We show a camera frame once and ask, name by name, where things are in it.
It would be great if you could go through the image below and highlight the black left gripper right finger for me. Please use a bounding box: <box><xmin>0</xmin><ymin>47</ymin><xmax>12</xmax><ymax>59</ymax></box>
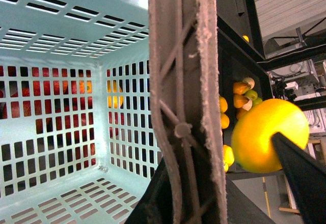
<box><xmin>271</xmin><ymin>132</ymin><xmax>325</xmax><ymax>223</ymax></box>

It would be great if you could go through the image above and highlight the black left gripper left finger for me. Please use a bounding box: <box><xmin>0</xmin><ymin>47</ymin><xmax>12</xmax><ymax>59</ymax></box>
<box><xmin>124</xmin><ymin>155</ymin><xmax>276</xmax><ymax>224</ymax></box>

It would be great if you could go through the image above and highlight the yellow lemon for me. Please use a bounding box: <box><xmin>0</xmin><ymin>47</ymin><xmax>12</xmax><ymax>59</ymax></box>
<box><xmin>231</xmin><ymin>99</ymin><xmax>310</xmax><ymax>173</ymax></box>

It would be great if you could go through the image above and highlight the light blue plastic basket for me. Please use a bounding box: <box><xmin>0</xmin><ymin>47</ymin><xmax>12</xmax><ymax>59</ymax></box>
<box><xmin>1</xmin><ymin>0</ymin><xmax>162</xmax><ymax>223</ymax></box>

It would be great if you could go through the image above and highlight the brown basket handle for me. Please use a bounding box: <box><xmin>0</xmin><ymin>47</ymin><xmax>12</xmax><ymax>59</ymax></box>
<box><xmin>149</xmin><ymin>0</ymin><xmax>228</xmax><ymax>223</ymax></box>

